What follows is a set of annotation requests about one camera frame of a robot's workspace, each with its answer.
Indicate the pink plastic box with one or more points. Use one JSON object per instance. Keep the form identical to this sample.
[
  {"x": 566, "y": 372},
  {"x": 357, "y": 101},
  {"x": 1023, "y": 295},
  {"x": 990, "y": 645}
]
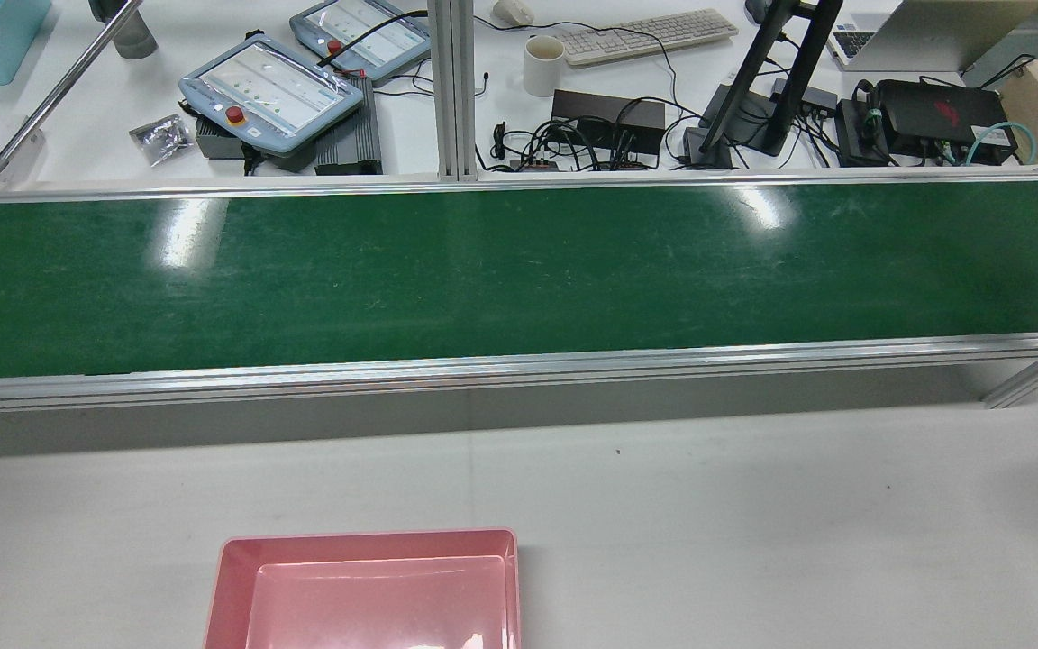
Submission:
[{"x": 375, "y": 595}]

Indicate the long metal rod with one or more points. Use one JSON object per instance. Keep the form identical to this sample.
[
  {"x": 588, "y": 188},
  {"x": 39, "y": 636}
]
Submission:
[{"x": 50, "y": 99}]

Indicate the silver laptop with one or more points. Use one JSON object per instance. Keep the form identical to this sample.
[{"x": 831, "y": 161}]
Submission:
[{"x": 933, "y": 31}]

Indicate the small black docking station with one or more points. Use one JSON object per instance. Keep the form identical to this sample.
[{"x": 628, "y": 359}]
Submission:
[{"x": 805, "y": 95}]

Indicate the black power brick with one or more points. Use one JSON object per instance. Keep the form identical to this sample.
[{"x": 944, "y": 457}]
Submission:
[{"x": 857, "y": 135}]

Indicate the white mug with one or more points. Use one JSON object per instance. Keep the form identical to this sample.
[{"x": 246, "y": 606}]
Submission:
[{"x": 543, "y": 68}]

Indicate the white computer keyboard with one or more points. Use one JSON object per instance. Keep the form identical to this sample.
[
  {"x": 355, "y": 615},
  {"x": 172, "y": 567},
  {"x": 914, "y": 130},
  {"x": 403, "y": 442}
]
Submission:
[{"x": 645, "y": 36}]

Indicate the clear bag with black parts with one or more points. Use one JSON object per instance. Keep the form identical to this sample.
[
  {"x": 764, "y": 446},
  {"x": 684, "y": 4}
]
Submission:
[{"x": 161, "y": 138}]

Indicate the dark grey metal box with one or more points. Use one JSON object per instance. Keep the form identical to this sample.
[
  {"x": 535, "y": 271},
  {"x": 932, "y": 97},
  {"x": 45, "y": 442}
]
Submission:
[{"x": 217, "y": 140}]

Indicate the vertical aluminium profile post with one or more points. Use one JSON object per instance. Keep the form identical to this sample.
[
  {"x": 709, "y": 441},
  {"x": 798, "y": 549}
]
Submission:
[{"x": 451, "y": 90}]

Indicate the black mini computer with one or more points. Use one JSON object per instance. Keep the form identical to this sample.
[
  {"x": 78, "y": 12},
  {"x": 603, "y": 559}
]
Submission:
[{"x": 942, "y": 113}]

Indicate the white computer mouse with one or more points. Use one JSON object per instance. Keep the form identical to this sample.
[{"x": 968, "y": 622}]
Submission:
[{"x": 514, "y": 11}]

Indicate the black rectangular hub box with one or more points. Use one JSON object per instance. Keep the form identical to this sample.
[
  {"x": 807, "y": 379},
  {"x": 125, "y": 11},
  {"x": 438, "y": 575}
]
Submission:
[{"x": 605, "y": 113}]

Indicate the green conveyor belt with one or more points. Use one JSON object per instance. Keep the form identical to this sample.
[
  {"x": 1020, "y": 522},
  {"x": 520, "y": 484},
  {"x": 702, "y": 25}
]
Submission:
[{"x": 519, "y": 270}]

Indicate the large grey teach pendant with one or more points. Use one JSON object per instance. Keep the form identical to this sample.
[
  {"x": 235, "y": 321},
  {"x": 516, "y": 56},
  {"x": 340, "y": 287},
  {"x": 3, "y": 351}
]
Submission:
[{"x": 271, "y": 90}]

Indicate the black monitor stand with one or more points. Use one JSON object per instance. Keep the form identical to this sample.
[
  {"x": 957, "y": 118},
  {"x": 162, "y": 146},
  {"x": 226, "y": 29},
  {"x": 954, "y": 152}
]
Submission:
[{"x": 767, "y": 90}]

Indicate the black finned power supply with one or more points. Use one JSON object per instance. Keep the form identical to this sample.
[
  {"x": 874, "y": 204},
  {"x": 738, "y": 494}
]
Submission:
[{"x": 352, "y": 144}]

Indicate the grey cylindrical bottle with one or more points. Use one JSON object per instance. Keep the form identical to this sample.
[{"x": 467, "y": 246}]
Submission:
[{"x": 132, "y": 36}]

